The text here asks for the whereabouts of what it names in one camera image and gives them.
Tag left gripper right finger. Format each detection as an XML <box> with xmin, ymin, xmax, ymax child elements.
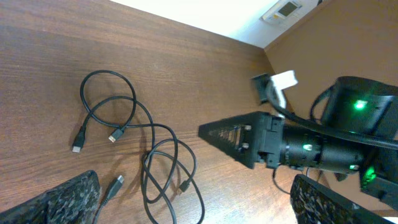
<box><xmin>290</xmin><ymin>174</ymin><xmax>386</xmax><ymax>224</ymax></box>

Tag thin black usb cable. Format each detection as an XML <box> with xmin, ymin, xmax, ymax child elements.
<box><xmin>71</xmin><ymin>70</ymin><xmax>206</xmax><ymax>224</ymax></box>

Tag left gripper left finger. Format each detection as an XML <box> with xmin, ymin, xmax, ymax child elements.
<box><xmin>1</xmin><ymin>170</ymin><xmax>101</xmax><ymax>224</ymax></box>

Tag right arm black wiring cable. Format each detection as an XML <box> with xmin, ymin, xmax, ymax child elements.
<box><xmin>266</xmin><ymin>80</ymin><xmax>398</xmax><ymax>195</ymax></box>

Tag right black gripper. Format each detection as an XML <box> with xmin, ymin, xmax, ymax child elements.
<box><xmin>198</xmin><ymin>111</ymin><xmax>284</xmax><ymax>169</ymax></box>

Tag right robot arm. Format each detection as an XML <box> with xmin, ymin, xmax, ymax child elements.
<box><xmin>198</xmin><ymin>76</ymin><xmax>397</xmax><ymax>208</ymax></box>

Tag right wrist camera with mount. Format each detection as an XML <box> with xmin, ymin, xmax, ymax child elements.
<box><xmin>251</xmin><ymin>70</ymin><xmax>298</xmax><ymax>109</ymax></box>

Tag white wall control panel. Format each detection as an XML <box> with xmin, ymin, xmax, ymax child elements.
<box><xmin>261</xmin><ymin>0</ymin><xmax>302</xmax><ymax>25</ymax></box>

